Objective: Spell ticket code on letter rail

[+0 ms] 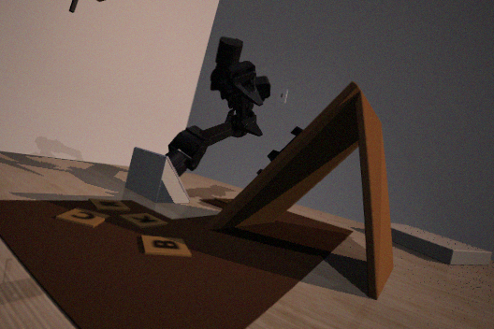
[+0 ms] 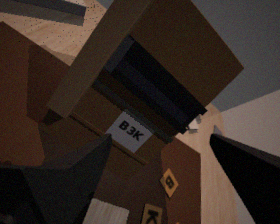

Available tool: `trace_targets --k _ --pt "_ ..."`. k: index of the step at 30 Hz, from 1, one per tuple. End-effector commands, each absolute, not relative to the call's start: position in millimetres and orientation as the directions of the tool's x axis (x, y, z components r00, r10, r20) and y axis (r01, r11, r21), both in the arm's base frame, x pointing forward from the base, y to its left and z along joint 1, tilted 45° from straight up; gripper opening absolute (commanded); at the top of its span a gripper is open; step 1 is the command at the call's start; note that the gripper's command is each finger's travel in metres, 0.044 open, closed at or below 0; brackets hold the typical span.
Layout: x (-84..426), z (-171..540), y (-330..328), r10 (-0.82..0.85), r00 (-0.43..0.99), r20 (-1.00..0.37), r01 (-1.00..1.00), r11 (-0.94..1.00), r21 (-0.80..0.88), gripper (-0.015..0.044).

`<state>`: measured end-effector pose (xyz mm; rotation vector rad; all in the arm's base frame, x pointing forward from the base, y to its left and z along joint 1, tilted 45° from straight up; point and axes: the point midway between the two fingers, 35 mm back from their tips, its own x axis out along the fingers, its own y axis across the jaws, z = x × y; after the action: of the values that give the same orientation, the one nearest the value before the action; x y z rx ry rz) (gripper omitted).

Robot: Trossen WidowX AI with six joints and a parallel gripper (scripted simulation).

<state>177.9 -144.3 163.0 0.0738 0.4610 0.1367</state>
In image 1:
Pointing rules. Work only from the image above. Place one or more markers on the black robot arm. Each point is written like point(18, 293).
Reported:
point(194, 141)

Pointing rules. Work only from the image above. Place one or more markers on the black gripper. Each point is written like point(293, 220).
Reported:
point(238, 88)

